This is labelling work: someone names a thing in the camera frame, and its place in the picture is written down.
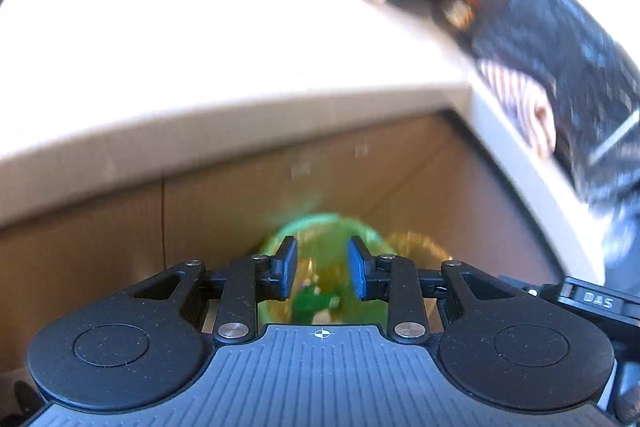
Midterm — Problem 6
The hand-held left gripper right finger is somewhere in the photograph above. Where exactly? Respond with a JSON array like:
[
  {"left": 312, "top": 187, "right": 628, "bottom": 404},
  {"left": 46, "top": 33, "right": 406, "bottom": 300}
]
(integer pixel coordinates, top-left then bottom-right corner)
[{"left": 347, "top": 235, "right": 507, "bottom": 341}]

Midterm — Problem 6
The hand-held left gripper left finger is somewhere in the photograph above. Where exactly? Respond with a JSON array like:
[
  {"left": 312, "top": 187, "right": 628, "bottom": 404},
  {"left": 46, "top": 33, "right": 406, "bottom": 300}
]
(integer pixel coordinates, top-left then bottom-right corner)
[{"left": 129, "top": 235, "right": 300, "bottom": 343}]

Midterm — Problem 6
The green-lined trash bin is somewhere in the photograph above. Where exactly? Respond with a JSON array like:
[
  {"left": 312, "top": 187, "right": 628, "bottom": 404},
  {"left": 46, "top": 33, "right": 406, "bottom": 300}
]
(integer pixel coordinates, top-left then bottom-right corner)
[{"left": 256, "top": 212, "right": 452, "bottom": 326}]

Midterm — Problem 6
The pink striped cloth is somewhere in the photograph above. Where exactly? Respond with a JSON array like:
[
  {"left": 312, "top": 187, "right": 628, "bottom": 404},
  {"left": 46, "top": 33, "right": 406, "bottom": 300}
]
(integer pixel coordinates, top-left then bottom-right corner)
[{"left": 474, "top": 56, "right": 559, "bottom": 158}]

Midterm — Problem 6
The glass jar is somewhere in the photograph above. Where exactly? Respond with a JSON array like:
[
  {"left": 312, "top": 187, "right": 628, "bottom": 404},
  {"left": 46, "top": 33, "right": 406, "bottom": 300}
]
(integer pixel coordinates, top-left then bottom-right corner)
[{"left": 439, "top": 0, "right": 485, "bottom": 34}]

